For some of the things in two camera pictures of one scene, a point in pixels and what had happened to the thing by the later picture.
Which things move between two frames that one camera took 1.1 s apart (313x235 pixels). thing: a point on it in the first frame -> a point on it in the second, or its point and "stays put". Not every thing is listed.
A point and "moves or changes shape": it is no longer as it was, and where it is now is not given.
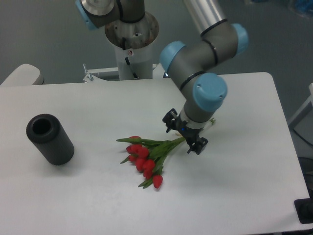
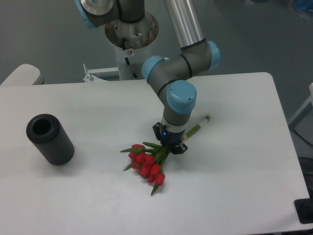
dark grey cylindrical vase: x=47 y=133 stays put
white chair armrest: x=25 y=74 stays put
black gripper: x=191 y=135 -> x=172 y=141
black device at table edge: x=304 y=209 stays put
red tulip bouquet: x=147 y=155 moves or changes shape
